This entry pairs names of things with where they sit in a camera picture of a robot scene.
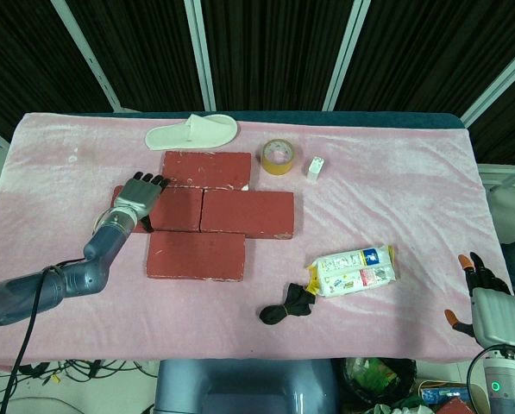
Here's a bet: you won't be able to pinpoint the pink plush cloth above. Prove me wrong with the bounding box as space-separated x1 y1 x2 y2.
0 112 513 361

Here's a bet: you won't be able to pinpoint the blue printed box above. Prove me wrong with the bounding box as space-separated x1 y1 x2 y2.
419 386 470 405

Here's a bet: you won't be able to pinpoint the black pleated curtain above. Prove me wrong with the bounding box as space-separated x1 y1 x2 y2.
0 0 515 167

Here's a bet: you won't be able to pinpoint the red brick with worn face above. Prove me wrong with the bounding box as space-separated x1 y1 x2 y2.
146 230 247 283

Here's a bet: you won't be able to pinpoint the white metal rack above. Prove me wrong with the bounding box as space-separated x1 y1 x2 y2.
476 162 515 204

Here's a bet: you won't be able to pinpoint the dark teal table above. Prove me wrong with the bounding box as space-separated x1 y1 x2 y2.
112 109 466 130

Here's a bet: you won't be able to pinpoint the tangled floor cables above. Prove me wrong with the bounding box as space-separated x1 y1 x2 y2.
0 359 160 392

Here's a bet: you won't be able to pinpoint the white snack packet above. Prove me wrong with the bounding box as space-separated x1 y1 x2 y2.
305 244 399 299

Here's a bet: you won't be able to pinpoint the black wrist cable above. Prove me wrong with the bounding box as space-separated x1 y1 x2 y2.
465 347 491 414

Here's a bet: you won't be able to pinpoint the yellow packing tape roll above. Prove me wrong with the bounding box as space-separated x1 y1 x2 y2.
261 138 298 176

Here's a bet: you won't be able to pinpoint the red brick with chipped edges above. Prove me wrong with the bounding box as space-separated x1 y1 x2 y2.
111 185 204 235
160 150 253 191

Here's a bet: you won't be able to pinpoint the white frame pole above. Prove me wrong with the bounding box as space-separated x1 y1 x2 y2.
461 37 515 128
323 0 372 112
185 0 217 111
51 0 123 110

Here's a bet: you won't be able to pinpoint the white disposable slipper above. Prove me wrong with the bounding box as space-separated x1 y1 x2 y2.
144 113 240 152

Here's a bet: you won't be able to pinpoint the small white box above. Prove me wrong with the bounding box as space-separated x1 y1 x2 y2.
305 156 327 184

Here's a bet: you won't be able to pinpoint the black trash bin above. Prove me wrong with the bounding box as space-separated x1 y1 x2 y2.
342 356 418 414

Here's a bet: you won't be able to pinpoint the red brick with chipped corner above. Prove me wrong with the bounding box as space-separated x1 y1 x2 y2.
199 189 296 241

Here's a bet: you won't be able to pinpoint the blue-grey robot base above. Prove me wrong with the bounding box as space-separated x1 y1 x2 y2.
154 358 341 414

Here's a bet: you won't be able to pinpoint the black rolled sock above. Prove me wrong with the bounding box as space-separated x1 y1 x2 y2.
258 281 318 327

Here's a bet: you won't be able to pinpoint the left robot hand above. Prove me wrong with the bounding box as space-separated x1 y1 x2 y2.
111 171 171 233

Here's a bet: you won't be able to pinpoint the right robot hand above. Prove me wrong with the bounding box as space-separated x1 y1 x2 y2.
443 253 515 348

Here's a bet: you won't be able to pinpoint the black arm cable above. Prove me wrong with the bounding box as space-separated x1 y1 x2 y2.
1 257 88 414

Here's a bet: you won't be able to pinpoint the small red box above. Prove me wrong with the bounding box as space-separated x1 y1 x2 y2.
436 396 476 414

